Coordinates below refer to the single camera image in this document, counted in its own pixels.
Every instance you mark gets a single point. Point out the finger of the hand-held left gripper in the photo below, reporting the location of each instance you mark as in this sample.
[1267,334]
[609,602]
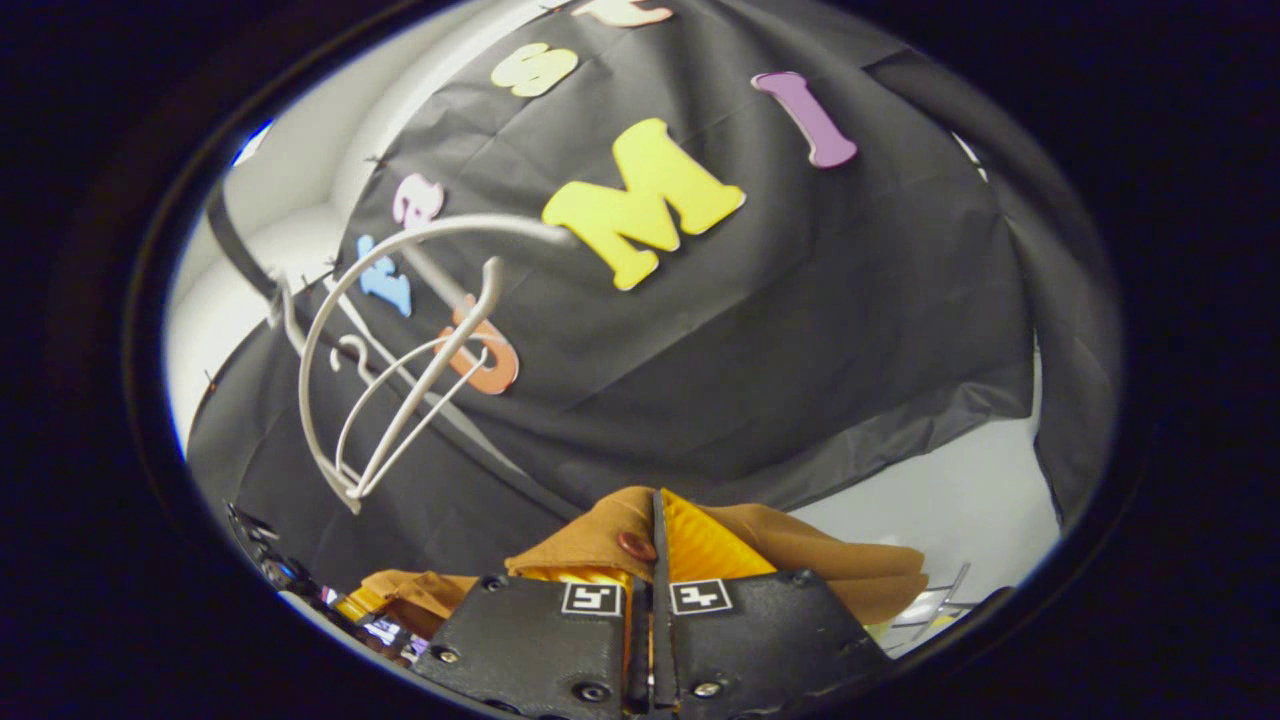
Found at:
[385,628]

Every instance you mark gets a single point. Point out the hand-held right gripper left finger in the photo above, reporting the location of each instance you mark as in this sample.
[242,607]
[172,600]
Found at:
[540,645]

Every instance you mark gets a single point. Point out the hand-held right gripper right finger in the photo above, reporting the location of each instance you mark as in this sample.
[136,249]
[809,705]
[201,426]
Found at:
[770,640]

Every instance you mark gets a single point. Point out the brown button shirt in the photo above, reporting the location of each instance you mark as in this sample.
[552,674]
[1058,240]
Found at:
[590,545]

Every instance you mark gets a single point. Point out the white plastic hanger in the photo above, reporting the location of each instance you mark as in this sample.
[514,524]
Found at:
[400,375]
[315,330]

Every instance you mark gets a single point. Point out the black backdrop cloth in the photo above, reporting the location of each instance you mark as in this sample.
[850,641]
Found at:
[800,300]

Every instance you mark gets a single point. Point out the black clothes rail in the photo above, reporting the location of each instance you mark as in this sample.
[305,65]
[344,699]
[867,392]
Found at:
[240,250]

